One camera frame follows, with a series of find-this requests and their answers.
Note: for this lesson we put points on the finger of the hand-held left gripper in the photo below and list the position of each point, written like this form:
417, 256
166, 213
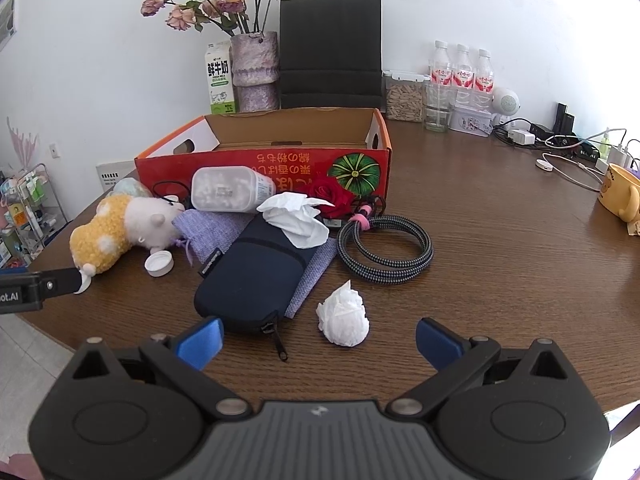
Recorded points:
57, 282

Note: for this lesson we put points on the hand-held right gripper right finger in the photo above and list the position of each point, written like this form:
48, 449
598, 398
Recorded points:
437, 342

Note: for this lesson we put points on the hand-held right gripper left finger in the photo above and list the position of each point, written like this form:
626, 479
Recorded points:
200, 342

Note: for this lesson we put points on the yellow white plush toy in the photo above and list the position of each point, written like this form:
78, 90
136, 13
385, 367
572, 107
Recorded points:
100, 235

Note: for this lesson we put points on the navy zipper pouch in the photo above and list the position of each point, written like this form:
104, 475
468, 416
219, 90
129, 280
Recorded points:
250, 280

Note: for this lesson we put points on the white tissue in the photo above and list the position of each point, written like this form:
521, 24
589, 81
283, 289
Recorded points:
295, 220
345, 315

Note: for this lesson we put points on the purple linen pouch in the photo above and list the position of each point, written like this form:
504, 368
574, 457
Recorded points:
215, 230

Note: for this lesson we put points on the pale green tissue pack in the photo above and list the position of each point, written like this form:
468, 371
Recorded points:
131, 188

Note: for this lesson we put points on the white plastic jar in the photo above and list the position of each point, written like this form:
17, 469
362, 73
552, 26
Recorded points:
225, 187

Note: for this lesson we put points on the red rose flower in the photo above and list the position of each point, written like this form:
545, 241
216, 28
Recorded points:
327, 192

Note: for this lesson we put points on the red cardboard box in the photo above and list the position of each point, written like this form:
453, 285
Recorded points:
300, 160

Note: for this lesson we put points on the clear seed container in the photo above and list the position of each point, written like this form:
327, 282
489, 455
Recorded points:
404, 100

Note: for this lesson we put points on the metal storage cart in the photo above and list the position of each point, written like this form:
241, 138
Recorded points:
30, 210

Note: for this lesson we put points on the white bottle cap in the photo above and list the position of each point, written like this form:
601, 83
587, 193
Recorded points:
159, 263

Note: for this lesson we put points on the white vented panel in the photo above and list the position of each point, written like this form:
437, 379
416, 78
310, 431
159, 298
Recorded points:
112, 175

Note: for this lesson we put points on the clear glass cup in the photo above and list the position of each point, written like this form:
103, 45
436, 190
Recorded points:
437, 121

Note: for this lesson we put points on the white charger adapter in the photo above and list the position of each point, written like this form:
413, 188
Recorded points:
521, 136

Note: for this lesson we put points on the white tin box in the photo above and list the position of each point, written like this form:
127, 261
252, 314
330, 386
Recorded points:
470, 120

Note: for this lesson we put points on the yellow mug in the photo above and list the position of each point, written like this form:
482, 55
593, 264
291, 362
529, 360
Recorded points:
617, 190

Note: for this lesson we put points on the white round speaker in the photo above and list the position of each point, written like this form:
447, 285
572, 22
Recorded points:
506, 102

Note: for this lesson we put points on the black upright device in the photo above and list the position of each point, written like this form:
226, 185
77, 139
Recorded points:
564, 117

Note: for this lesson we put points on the white green milk carton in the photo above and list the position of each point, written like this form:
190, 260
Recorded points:
220, 80

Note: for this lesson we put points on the purple ceramic vase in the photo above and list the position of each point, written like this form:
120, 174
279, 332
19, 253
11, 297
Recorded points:
254, 70

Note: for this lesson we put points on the black paper bag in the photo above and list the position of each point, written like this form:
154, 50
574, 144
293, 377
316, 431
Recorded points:
330, 50

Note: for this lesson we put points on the white wall outlet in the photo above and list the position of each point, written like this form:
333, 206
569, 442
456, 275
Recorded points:
54, 150

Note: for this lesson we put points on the white wall unit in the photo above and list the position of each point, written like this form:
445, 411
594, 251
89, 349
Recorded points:
7, 22

